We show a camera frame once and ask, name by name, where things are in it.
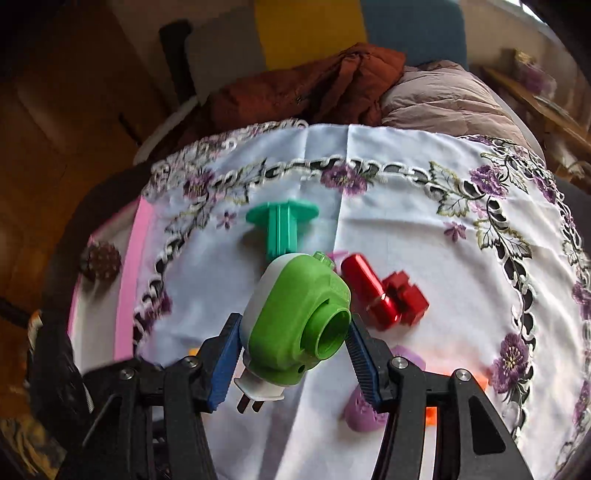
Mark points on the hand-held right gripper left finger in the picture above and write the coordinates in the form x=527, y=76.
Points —
x=224, y=364

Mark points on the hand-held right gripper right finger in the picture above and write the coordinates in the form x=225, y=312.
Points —
x=364, y=369

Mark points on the magenta plastic strainer cup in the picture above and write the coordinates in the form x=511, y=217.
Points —
x=362, y=413

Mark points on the red puzzle piece block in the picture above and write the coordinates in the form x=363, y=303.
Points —
x=408, y=297

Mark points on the red metal cylinder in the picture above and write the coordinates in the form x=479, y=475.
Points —
x=364, y=281

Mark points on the green and white plug-in device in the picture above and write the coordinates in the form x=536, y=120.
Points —
x=295, y=314

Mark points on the pink-rimmed white box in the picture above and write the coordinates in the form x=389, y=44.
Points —
x=138, y=277

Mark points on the teal flanged plastic spool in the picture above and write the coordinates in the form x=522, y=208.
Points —
x=281, y=221

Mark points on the small orange plastic piece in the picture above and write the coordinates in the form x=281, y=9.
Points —
x=431, y=415

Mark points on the white floral embroidered tablecloth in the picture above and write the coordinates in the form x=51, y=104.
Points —
x=415, y=230

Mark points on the brown carved ornament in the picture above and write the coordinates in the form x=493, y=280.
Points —
x=99, y=261

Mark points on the dark cloth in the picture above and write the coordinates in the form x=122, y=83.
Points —
x=51, y=369

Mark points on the white curved armrest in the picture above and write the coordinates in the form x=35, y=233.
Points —
x=157, y=134

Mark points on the pale pink quilted jacket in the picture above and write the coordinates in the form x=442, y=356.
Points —
x=443, y=101

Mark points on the rust brown quilted jacket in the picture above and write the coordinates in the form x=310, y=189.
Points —
x=300, y=87

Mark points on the wooden cabinet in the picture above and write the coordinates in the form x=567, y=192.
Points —
x=55, y=115

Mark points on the wooden shelf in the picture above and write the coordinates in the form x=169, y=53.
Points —
x=531, y=94

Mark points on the purple patterned box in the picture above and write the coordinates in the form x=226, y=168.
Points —
x=533, y=76

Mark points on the grey yellow blue headboard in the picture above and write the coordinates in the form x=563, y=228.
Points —
x=304, y=27

